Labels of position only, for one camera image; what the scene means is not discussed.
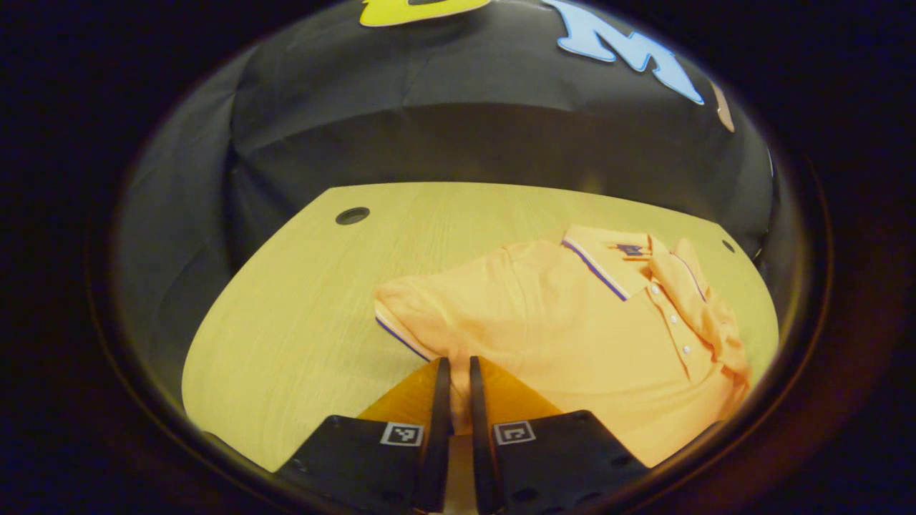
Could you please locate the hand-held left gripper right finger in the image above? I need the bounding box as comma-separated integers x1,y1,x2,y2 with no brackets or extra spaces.
469,355,651,515

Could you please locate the orange T-shirt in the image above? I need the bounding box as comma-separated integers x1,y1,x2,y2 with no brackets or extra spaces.
374,224,752,469

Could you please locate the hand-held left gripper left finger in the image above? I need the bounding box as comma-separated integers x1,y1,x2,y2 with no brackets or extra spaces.
276,357,453,514

